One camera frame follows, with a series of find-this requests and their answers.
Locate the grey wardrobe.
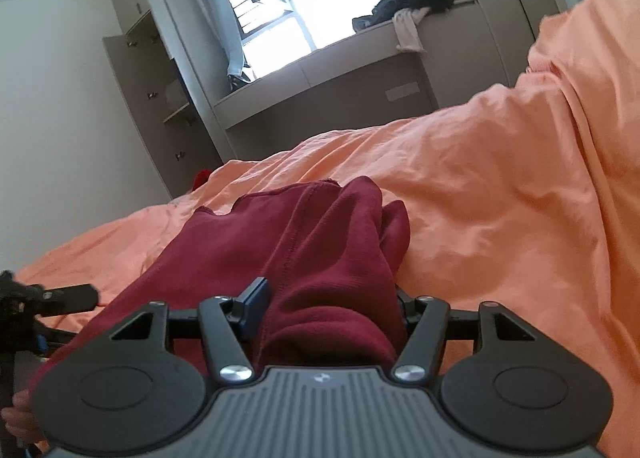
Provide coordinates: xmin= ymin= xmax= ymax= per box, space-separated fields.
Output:
xmin=102 ymin=0 xmax=226 ymax=199

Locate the white cabinet label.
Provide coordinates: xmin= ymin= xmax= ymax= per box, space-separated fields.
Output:
xmin=385 ymin=82 xmax=419 ymax=101

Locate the white cloth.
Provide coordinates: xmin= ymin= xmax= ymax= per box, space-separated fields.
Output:
xmin=392 ymin=6 xmax=431 ymax=54

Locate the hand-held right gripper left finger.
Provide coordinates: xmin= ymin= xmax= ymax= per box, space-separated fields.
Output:
xmin=109 ymin=277 xmax=272 ymax=385

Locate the pile of dark clothes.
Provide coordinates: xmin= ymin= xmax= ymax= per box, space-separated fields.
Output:
xmin=352 ymin=0 xmax=456 ymax=33

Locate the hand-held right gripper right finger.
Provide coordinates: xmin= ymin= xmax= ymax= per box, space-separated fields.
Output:
xmin=392 ymin=288 xmax=537 ymax=384

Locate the black item on ledge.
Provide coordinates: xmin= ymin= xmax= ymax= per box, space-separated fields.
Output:
xmin=226 ymin=68 xmax=253 ymax=92

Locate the orange blanket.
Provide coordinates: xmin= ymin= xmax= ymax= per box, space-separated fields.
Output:
xmin=15 ymin=0 xmax=640 ymax=458

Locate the grey window seat cabinet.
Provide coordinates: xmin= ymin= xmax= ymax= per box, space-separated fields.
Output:
xmin=212 ymin=0 xmax=513 ymax=159

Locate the person's left hand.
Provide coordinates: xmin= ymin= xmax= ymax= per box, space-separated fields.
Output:
xmin=0 ymin=389 xmax=47 ymax=446

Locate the maroon small garment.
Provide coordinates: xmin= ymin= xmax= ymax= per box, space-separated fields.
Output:
xmin=29 ymin=177 xmax=412 ymax=414

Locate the grey-blue curtain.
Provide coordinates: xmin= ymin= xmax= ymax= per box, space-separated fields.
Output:
xmin=182 ymin=0 xmax=251 ymax=83

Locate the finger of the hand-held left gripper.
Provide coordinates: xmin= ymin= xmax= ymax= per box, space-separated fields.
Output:
xmin=29 ymin=284 xmax=100 ymax=317

